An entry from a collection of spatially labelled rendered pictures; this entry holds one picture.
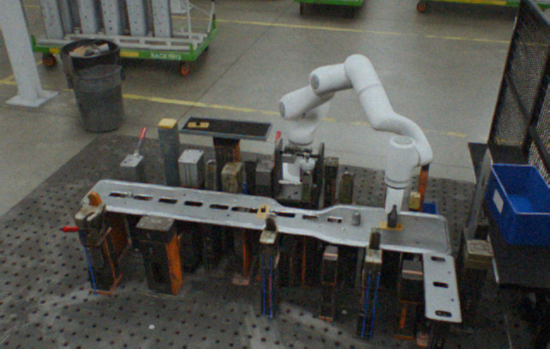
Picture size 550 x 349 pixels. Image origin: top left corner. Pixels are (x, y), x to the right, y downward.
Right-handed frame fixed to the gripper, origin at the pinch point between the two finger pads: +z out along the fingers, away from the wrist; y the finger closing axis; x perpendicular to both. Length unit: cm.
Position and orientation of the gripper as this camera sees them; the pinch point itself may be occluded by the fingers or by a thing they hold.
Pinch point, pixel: (392, 218)
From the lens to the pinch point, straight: 190.2
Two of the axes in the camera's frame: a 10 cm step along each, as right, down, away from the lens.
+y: -2.0, 5.1, -8.4
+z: 0.1, 8.5, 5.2
